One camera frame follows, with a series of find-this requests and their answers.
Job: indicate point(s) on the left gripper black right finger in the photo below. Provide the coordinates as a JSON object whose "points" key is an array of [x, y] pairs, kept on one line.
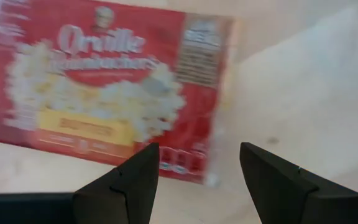
{"points": [[278, 193]]}

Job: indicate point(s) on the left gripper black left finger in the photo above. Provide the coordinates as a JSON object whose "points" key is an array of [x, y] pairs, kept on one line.
{"points": [[129, 193]]}

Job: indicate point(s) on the red popcorn packet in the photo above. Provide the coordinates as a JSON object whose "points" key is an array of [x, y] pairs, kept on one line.
{"points": [[104, 81]]}

